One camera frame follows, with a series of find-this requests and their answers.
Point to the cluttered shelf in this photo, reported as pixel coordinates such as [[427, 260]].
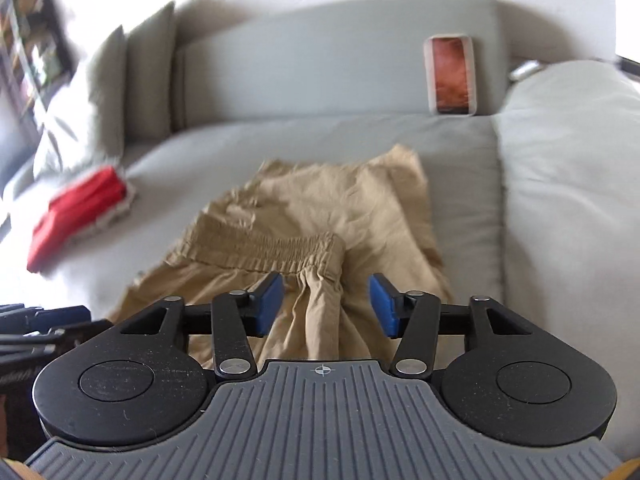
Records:
[[30, 45]]

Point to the grey sofa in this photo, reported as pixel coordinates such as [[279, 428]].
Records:
[[330, 125]]

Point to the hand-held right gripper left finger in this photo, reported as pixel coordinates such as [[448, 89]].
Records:
[[268, 305]]

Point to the grey cushion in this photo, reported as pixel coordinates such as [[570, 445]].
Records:
[[106, 90], [150, 72]]

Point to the red folded cloth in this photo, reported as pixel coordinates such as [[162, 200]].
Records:
[[77, 220]]

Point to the light grey pillow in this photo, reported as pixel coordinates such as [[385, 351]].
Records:
[[62, 130]]

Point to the khaki pants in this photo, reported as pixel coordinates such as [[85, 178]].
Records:
[[320, 220]]

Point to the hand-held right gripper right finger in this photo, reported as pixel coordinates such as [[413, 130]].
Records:
[[384, 310]]

